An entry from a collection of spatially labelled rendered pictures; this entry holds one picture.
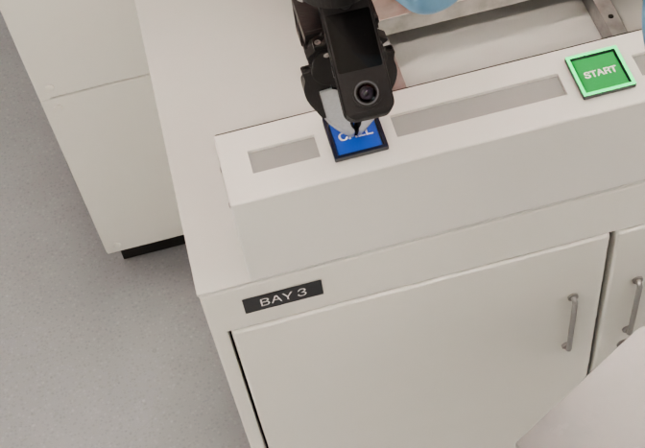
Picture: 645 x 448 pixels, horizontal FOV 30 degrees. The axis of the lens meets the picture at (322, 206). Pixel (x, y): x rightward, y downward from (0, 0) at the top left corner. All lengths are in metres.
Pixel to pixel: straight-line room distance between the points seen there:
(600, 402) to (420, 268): 0.27
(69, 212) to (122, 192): 0.34
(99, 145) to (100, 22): 0.28
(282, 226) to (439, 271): 0.23
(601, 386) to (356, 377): 0.41
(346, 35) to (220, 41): 0.48
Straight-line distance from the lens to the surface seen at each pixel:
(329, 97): 1.15
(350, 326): 1.43
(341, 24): 1.07
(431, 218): 1.29
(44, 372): 2.28
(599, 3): 1.50
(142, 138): 2.04
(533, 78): 1.27
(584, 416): 1.21
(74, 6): 1.82
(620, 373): 1.24
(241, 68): 1.49
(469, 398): 1.68
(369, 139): 1.21
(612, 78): 1.27
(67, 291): 2.36
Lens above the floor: 1.91
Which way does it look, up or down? 54 degrees down
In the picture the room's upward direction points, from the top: 10 degrees counter-clockwise
